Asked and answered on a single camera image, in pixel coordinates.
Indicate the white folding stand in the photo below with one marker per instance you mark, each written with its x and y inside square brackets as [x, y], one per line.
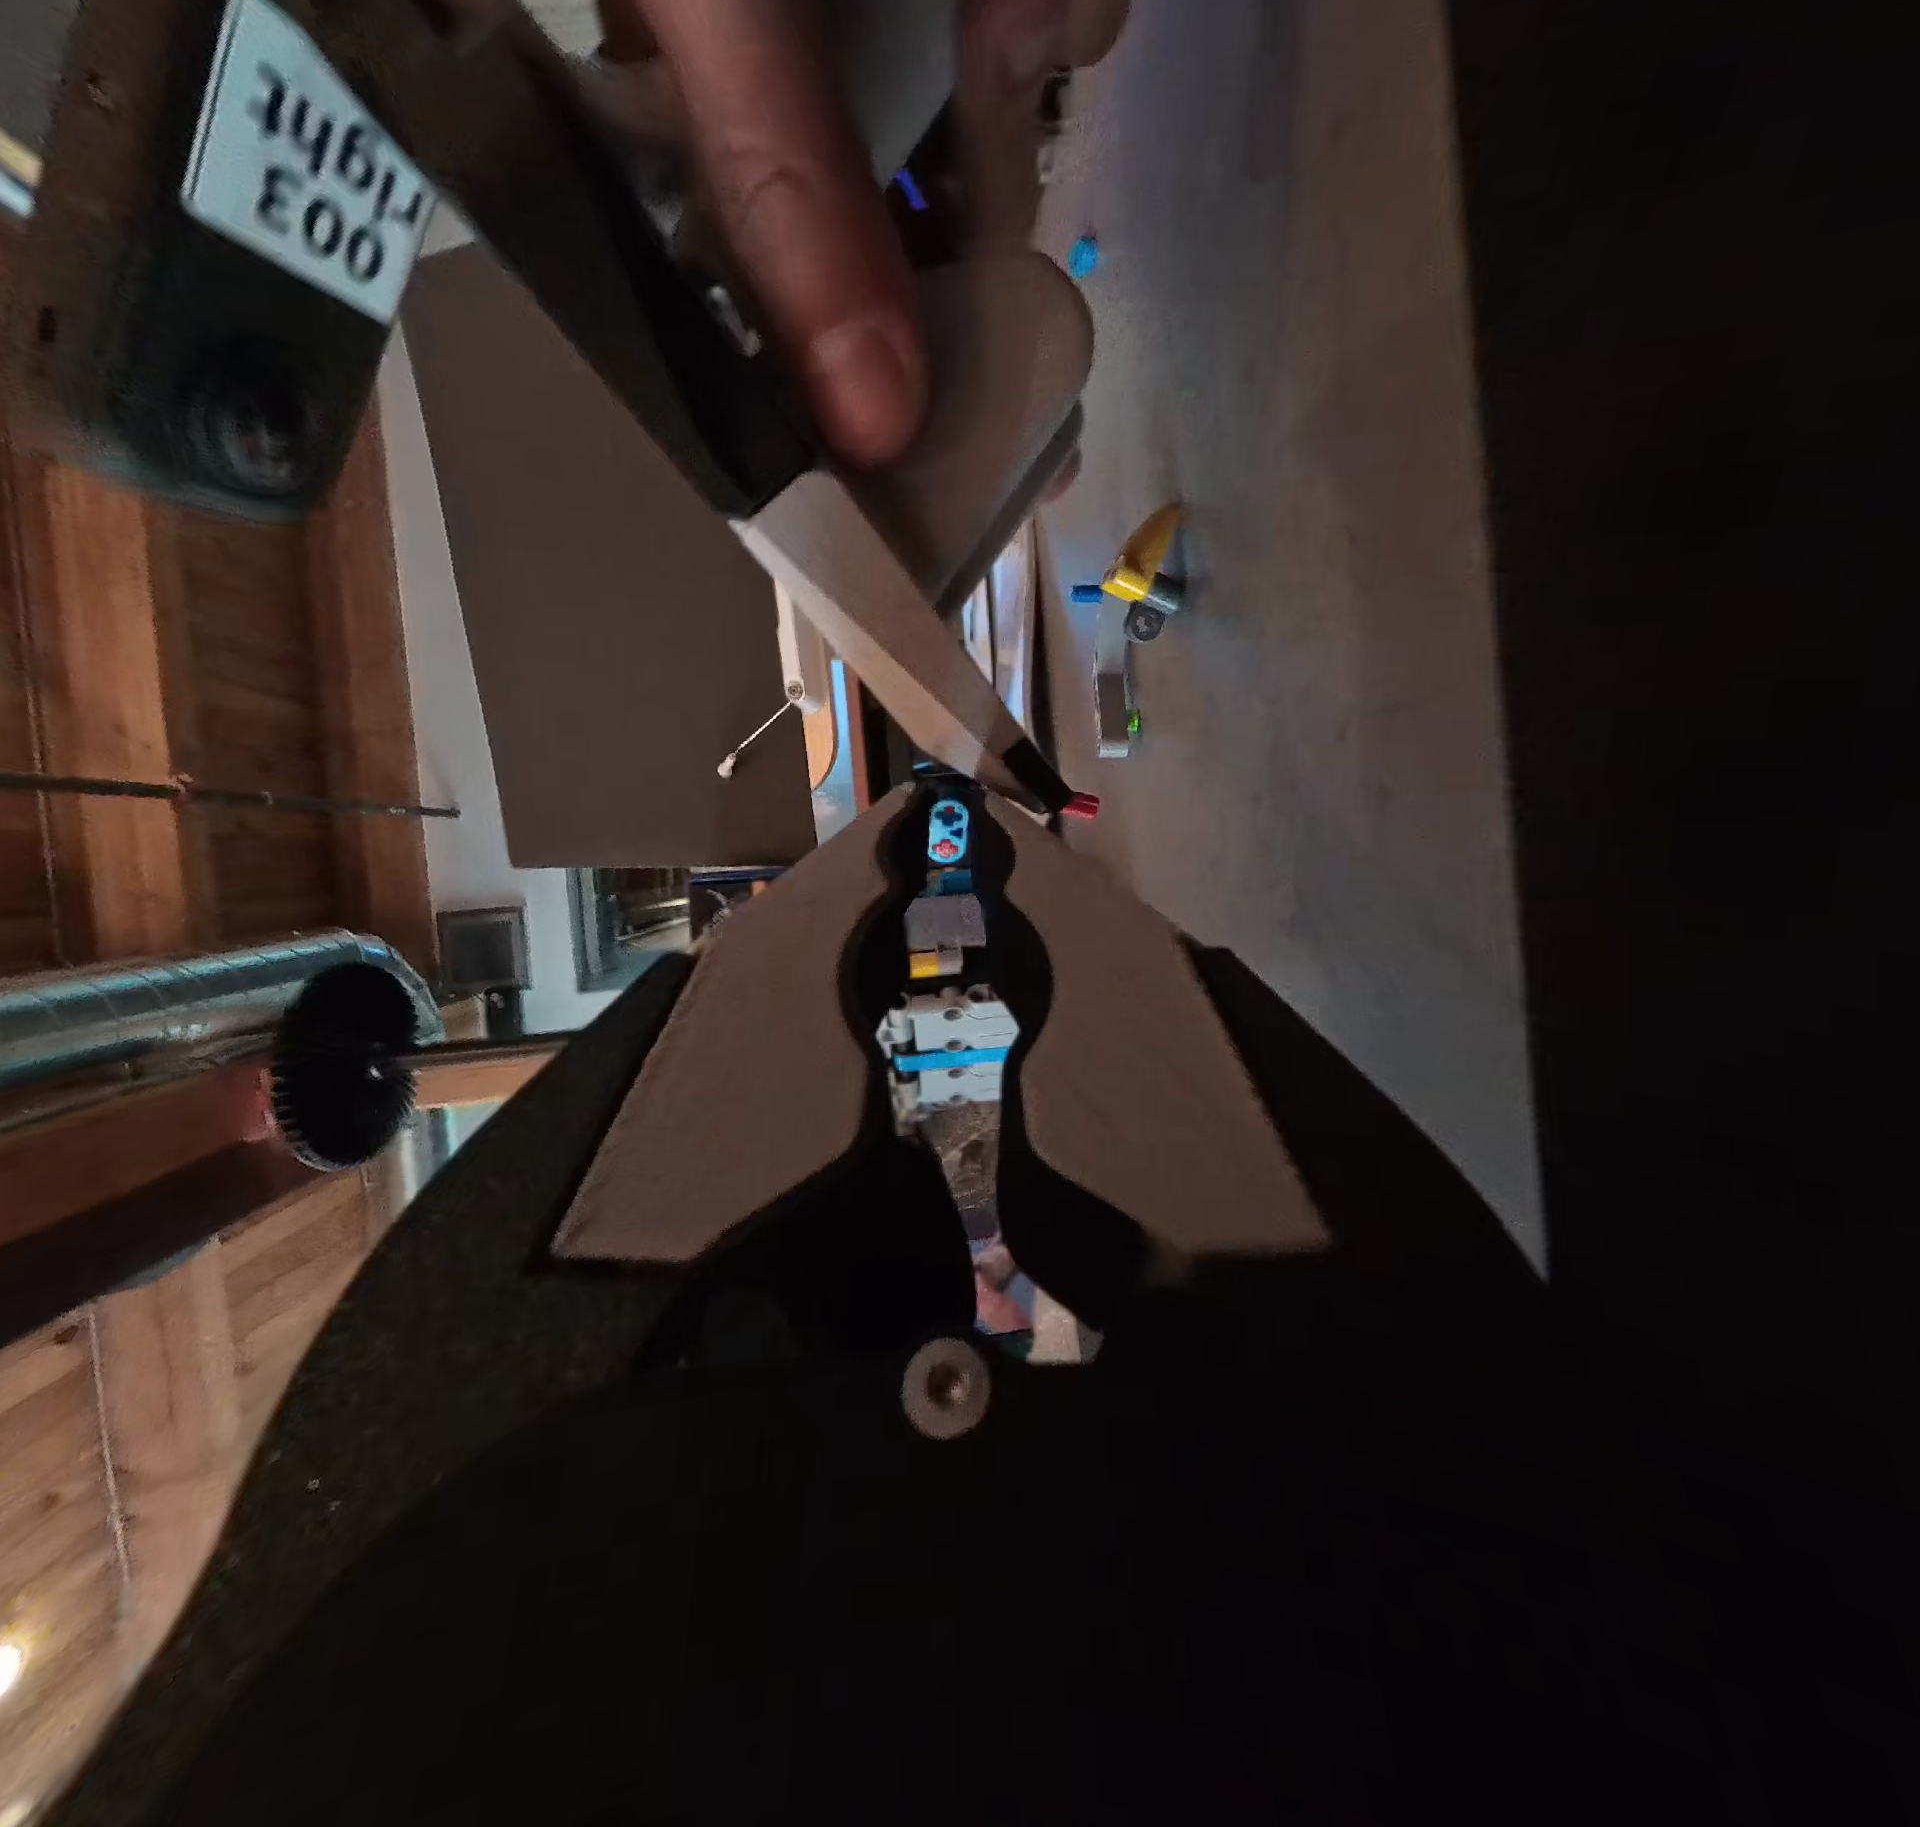
[787, 657]

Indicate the dark blue robot kit box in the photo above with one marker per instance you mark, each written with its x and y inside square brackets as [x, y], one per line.
[997, 1287]

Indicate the yellow claw brick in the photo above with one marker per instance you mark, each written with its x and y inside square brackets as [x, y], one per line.
[1143, 552]

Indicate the person's right hand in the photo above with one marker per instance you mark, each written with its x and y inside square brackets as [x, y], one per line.
[781, 131]

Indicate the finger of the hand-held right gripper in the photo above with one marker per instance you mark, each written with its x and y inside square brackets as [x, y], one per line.
[870, 597]

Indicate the grey angled beam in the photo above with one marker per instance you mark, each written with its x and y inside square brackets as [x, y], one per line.
[1115, 703]

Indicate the grey blue brick robot model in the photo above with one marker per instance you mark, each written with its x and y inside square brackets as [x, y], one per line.
[946, 1018]

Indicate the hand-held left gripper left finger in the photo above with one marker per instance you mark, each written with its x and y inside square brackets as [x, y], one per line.
[720, 1093]

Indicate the black board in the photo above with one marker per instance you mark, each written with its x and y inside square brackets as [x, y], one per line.
[601, 628]

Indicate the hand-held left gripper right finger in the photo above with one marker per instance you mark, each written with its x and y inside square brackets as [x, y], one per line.
[1171, 1093]

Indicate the person's brown clothing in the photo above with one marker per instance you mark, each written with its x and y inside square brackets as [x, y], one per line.
[1726, 808]

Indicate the silver ventilation duct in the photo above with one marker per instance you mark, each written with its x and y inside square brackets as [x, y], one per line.
[180, 1002]

